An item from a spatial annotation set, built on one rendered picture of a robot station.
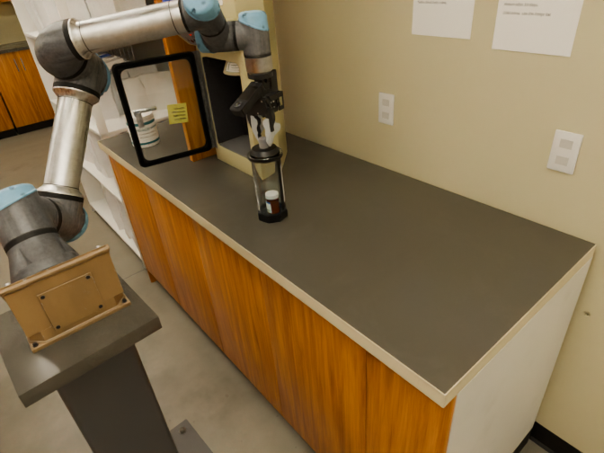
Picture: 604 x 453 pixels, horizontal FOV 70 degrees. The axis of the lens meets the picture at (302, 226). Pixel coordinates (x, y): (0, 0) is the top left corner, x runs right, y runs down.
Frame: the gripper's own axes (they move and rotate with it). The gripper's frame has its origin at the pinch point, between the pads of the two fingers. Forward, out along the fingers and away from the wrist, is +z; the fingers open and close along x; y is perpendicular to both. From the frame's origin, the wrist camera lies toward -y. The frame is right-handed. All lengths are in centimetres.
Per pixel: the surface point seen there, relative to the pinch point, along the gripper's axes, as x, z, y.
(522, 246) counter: -73, 26, 20
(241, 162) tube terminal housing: 32.6, 21.8, 21.0
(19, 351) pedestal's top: 14, 26, -77
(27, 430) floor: 88, 120, -78
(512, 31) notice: -56, -25, 43
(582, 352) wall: -96, 67, 33
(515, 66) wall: -58, -17, 42
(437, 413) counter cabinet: -70, 37, -33
